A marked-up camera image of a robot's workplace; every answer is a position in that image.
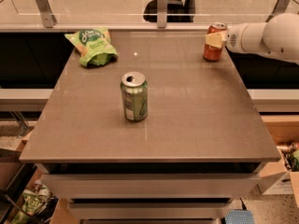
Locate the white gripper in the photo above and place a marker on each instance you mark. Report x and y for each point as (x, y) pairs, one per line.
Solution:
(234, 40)

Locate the orange coke can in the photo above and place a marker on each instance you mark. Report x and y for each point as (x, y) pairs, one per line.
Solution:
(211, 53)

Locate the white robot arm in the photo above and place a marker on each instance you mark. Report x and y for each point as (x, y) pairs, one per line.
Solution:
(275, 39)

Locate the green soda can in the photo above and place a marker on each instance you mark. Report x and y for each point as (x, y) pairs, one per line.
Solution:
(134, 93)

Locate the green rice chip bag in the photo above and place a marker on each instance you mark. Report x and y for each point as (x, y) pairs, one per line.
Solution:
(93, 45)

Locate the green snack bag in bin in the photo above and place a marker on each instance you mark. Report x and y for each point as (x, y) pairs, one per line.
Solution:
(34, 201)

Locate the black office chair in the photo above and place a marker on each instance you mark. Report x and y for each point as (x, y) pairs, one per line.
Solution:
(180, 10)

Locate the grey drawer cabinet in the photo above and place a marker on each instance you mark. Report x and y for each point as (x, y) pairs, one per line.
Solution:
(201, 145)

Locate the cardboard box with snacks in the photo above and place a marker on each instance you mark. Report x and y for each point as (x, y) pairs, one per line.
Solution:
(278, 179)

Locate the blue perforated object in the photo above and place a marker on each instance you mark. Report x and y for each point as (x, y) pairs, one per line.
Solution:
(239, 217)

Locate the middle metal railing post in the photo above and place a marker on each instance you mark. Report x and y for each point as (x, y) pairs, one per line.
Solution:
(161, 13)

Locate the metal railing post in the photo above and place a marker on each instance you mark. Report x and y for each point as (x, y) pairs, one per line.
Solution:
(161, 13)
(279, 8)
(47, 16)

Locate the right metal railing post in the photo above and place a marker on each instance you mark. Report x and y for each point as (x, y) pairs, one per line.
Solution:
(279, 8)

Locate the left metal railing post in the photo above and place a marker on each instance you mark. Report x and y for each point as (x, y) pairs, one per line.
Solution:
(47, 16)

